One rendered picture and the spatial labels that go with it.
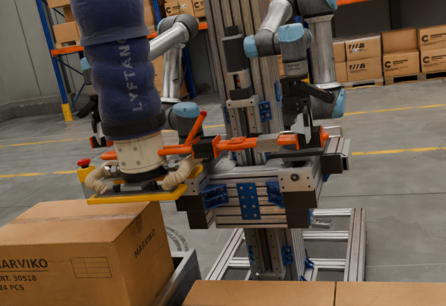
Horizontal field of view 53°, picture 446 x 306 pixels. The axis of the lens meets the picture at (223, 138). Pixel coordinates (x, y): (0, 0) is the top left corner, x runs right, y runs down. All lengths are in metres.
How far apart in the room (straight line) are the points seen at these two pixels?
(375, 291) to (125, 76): 1.19
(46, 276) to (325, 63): 1.33
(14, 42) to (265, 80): 11.47
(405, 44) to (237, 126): 7.11
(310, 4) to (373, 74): 6.72
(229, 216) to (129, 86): 0.87
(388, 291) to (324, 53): 0.93
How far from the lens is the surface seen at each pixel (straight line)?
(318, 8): 1.82
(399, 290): 1.87
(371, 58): 8.45
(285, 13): 1.75
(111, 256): 1.67
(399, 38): 8.96
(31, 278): 1.91
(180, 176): 1.49
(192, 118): 2.02
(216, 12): 2.09
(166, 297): 1.91
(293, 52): 1.38
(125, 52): 1.49
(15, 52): 13.26
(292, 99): 1.41
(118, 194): 1.59
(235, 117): 2.06
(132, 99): 1.50
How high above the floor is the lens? 1.61
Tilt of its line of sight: 15 degrees down
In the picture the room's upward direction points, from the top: 10 degrees counter-clockwise
